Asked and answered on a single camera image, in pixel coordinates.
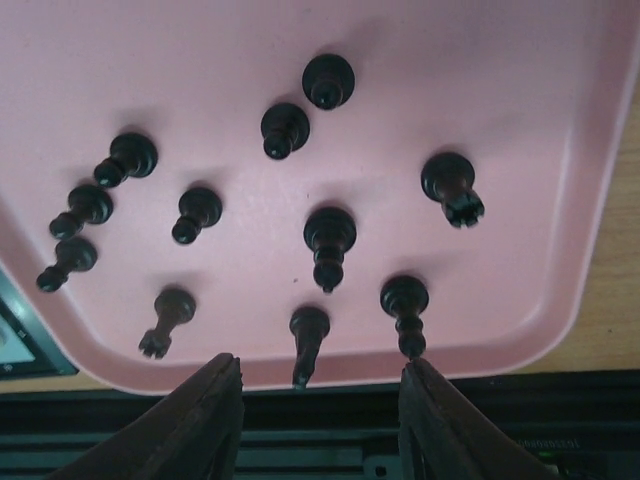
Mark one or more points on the black knight on tray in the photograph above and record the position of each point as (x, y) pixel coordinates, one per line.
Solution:
(309, 325)

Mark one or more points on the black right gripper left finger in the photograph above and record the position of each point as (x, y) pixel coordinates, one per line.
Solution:
(193, 433)

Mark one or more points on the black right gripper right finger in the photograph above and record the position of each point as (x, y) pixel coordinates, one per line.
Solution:
(442, 435)

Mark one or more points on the black rook on tray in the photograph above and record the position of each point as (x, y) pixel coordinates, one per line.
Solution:
(447, 178)
(173, 306)

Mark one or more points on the black bishop chess piece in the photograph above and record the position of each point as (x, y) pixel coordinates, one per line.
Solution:
(405, 298)
(329, 232)

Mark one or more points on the pink plastic tray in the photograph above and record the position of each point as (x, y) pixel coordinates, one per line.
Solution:
(533, 93)

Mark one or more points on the black aluminium base frame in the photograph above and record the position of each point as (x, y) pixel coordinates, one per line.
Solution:
(586, 425)

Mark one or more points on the black white chessboard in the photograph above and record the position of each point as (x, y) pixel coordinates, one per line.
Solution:
(27, 349)

